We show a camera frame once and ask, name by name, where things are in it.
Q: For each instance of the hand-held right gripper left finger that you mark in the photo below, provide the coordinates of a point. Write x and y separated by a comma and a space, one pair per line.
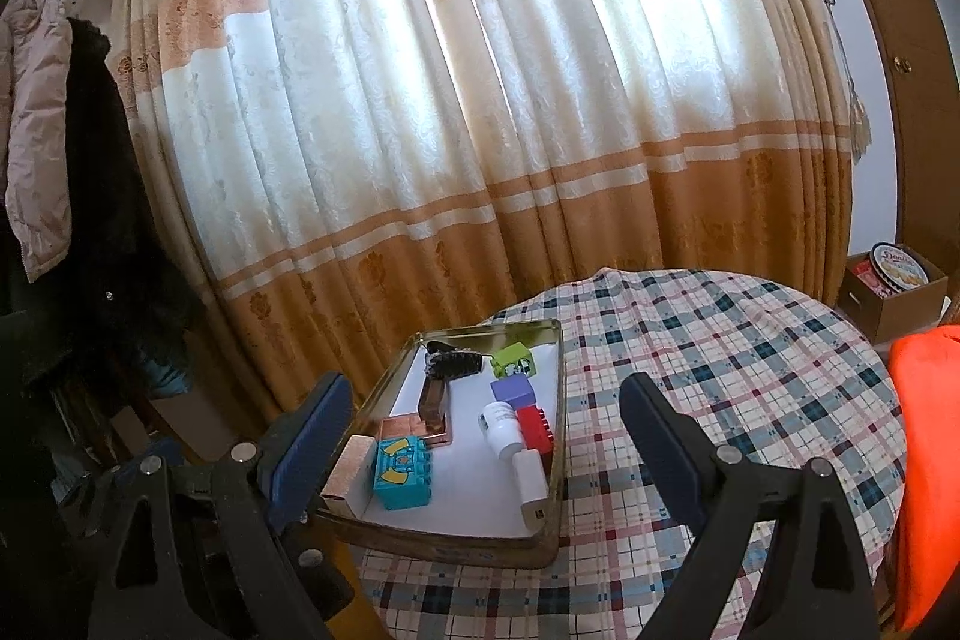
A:
307, 452

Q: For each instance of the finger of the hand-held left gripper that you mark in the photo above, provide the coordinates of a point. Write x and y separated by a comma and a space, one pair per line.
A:
311, 565

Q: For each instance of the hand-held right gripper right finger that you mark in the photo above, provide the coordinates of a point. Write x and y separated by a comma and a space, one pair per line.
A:
660, 445

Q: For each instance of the blue toy block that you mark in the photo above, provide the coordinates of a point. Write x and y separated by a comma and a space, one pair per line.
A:
403, 473

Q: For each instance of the pink makeup palette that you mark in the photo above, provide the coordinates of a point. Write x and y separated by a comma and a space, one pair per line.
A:
416, 431

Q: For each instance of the red toy brick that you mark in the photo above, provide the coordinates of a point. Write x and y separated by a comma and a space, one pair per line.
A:
536, 430

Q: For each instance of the brown wooden comb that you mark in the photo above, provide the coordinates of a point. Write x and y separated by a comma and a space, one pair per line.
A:
433, 404

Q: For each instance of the white charger adapter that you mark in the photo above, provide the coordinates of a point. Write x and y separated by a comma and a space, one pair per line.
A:
529, 486

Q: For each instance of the rectangular metal tin box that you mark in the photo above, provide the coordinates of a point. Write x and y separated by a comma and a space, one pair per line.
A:
450, 539

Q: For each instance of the purple small box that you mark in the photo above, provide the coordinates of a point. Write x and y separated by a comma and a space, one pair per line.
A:
512, 394

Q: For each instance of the white plastic bottle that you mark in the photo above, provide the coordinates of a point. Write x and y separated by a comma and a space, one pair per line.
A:
501, 430

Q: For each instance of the green toy block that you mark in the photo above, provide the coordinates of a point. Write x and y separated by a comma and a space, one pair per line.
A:
516, 361

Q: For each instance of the dark patterned hair clip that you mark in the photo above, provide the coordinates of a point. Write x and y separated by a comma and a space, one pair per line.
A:
454, 361

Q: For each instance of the plaid tablecloth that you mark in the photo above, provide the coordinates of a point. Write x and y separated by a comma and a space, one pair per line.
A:
750, 385

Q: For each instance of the white paper liner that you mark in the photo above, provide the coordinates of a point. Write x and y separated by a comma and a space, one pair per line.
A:
457, 497

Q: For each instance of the teal cloth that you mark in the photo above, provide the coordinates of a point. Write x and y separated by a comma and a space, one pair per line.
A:
165, 370

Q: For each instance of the cardboard box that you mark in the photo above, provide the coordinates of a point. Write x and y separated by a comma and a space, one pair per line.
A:
892, 314

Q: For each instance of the red packet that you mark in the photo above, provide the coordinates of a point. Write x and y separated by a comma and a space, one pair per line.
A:
870, 280

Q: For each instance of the round blue cookie tin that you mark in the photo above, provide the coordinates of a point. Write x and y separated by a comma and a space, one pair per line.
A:
898, 269

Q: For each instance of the black coat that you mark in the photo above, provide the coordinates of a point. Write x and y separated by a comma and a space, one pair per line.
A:
112, 220

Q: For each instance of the cream and orange curtain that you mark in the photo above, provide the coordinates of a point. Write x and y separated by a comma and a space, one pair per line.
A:
450, 123

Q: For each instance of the curtain tieback tassel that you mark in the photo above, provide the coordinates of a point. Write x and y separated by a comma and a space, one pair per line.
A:
851, 85

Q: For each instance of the pink padded jacket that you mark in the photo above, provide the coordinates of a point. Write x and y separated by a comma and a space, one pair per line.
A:
34, 123

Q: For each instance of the brass door knob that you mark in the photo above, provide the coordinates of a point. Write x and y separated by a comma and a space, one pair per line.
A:
901, 64

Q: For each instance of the brown wooden door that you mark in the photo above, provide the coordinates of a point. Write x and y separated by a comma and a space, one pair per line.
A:
885, 10

